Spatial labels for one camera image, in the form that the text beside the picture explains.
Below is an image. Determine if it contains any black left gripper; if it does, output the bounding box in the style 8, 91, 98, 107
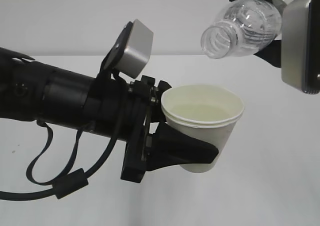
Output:
120, 75, 219, 183

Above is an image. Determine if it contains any clear plastic water bottle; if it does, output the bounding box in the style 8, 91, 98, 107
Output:
200, 0, 282, 59

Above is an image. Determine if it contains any white paper cup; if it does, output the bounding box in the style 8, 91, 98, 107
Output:
160, 84, 245, 174

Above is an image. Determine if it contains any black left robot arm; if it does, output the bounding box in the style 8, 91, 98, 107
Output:
0, 48, 219, 183

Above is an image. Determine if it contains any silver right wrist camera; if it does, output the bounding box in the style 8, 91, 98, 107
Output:
280, 0, 320, 95

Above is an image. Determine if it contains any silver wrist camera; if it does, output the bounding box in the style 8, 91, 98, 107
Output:
280, 0, 320, 95
99, 19, 154, 79

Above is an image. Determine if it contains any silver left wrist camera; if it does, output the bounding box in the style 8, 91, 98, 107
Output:
99, 19, 154, 79

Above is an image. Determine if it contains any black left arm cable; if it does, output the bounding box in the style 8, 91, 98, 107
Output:
0, 115, 121, 202

